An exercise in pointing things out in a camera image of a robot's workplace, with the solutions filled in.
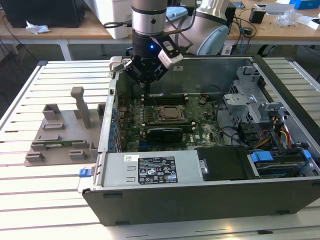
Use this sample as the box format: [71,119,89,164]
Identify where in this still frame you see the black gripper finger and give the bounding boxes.
[123,59,149,95]
[147,66,169,95]

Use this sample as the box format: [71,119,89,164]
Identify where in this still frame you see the white appliance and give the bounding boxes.
[93,0,133,40]

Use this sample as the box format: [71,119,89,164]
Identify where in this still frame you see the green motherboard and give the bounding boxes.
[117,96,226,152]

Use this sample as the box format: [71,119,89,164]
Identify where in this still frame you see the black graphics card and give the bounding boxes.
[146,126,184,144]

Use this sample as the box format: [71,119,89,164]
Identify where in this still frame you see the grey metal drive cage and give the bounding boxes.
[223,63,292,128]

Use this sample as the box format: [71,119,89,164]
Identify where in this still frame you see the grey-brown parts rack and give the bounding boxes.
[23,86,107,168]

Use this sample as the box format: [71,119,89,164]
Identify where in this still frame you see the black tower box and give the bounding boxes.
[224,6,237,26]

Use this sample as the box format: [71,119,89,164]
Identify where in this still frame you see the crumpled white paper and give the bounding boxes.
[25,20,51,35]

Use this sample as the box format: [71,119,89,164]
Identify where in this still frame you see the green RAM stick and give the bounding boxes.
[44,141,74,148]

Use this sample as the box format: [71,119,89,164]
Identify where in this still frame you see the silver power supply unit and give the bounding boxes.
[93,149,208,188]

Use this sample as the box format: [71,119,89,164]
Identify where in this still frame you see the large black box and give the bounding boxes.
[2,0,86,28]

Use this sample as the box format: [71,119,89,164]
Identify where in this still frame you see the small black box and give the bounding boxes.
[249,9,266,25]

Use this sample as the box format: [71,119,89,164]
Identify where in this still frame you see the blue disk carrier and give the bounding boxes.
[249,149,311,179]

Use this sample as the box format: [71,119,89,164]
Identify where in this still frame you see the open black PC case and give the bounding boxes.
[77,54,320,227]

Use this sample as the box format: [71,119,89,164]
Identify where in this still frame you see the white flat box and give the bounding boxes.
[264,2,296,16]

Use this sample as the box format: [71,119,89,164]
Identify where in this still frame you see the clear plastic bag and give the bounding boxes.
[276,9,303,27]

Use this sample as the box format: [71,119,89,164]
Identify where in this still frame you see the blue box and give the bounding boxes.
[289,0,320,10]

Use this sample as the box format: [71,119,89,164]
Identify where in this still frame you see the small white box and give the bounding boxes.
[307,19,320,31]

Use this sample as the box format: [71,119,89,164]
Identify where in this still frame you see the grey case handle latch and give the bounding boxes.
[109,56,124,73]

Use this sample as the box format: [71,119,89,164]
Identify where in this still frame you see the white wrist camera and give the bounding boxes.
[156,37,184,69]

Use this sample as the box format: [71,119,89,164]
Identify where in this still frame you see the black camera cable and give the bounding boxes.
[103,21,133,29]

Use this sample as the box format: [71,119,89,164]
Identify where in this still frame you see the blue cable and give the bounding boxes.
[239,24,247,56]

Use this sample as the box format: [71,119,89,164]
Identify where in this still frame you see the red yellow power wires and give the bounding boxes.
[258,117,292,148]

